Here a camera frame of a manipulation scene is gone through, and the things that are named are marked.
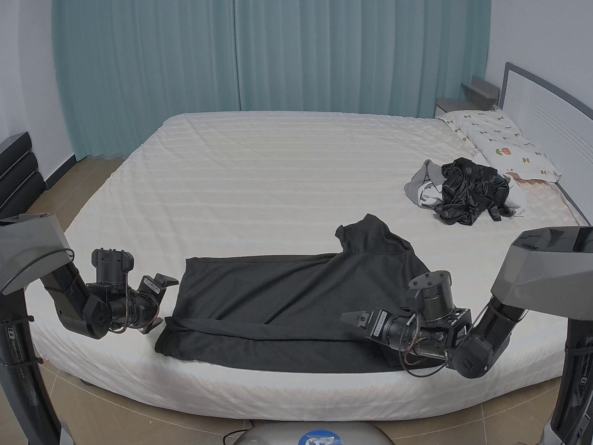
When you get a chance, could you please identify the blue-green curtain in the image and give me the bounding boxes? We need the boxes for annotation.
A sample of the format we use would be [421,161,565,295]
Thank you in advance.
[52,0,242,161]
[234,0,492,119]

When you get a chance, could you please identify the black chest of drawers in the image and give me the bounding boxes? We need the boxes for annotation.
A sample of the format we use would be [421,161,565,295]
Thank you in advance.
[0,132,47,223]

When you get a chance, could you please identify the white printed pillow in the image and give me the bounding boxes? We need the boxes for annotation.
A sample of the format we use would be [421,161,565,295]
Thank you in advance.
[436,109,562,183]

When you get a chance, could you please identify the pile of clothes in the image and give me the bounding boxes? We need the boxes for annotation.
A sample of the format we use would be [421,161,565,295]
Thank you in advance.
[404,157,526,226]

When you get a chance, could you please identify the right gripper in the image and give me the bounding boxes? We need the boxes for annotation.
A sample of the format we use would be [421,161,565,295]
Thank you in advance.
[341,310,420,353]

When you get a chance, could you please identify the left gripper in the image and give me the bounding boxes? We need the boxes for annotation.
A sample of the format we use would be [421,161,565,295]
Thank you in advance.
[121,274,180,335]

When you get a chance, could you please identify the black T-shirt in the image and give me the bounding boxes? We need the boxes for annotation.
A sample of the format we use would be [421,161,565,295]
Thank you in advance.
[154,213,434,374]

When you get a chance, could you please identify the grey bedside table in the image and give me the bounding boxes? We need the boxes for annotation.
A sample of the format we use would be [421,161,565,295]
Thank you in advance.
[435,75,501,118]

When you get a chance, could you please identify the bed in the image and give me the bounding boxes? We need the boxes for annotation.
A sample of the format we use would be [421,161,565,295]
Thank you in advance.
[25,61,593,422]

